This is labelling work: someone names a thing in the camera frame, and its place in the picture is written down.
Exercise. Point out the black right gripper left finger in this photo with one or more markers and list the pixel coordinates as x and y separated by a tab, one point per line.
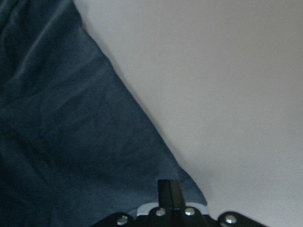
164	210

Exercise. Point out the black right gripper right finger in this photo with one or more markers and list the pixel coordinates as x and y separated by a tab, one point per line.
177	204

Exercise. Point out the black graphic t-shirt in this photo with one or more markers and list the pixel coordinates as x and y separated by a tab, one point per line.
75	146

